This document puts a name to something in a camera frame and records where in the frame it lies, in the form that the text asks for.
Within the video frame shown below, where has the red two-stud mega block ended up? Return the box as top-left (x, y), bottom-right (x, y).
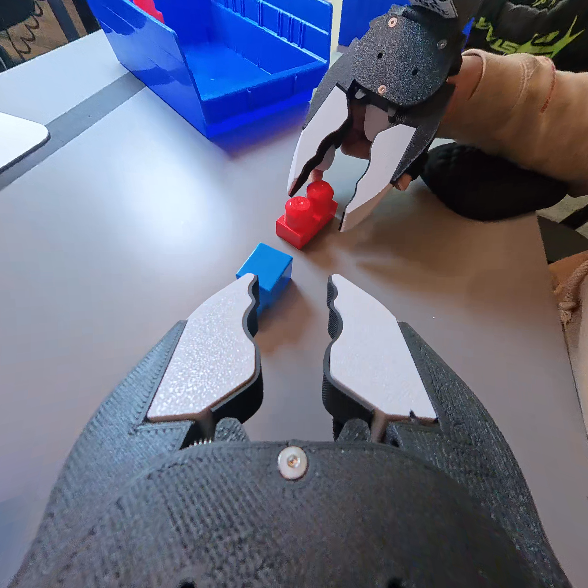
top-left (275, 180), bottom-right (339, 251)

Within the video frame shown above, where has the white document stand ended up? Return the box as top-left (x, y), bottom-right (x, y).
top-left (0, 111), bottom-right (51, 175)

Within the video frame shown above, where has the blue mega block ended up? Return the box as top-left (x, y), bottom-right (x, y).
top-left (235, 242), bottom-right (294, 319)

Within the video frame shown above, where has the person's right forearm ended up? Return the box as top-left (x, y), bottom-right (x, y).
top-left (442, 49), bottom-right (588, 185)

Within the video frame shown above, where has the black armrest pad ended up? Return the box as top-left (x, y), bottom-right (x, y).
top-left (419, 141), bottom-right (569, 222)

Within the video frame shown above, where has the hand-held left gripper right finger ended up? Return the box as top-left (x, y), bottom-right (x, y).
top-left (322, 274), bottom-right (438, 442)

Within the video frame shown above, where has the black coiled cable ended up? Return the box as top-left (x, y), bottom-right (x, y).
top-left (0, 13), bottom-right (47, 61)

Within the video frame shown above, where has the black garment green print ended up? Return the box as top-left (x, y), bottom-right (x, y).
top-left (472, 0), bottom-right (588, 61)

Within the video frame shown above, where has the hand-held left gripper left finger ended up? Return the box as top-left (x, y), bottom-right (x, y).
top-left (146, 273), bottom-right (263, 442)

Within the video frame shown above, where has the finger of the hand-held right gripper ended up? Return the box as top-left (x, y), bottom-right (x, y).
top-left (339, 124), bottom-right (417, 232)
top-left (287, 85), bottom-right (353, 197)

